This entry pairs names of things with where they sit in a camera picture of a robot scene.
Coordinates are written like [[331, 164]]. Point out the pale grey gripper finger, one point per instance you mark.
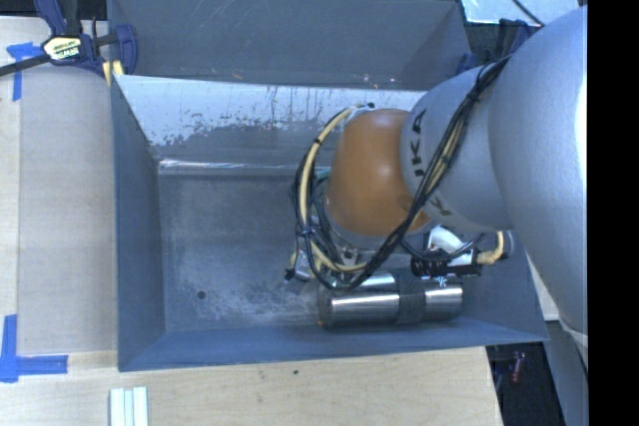
[[301, 268]]

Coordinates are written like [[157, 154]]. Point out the grey metal bin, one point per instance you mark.
[[224, 234]]

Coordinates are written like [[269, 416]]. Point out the silver metal cylinder black band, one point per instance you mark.
[[364, 308]]

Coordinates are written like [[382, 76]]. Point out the black cylinder on white bracket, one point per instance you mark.
[[430, 265]]

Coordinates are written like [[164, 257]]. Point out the pale wood flat board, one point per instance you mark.
[[67, 214]]

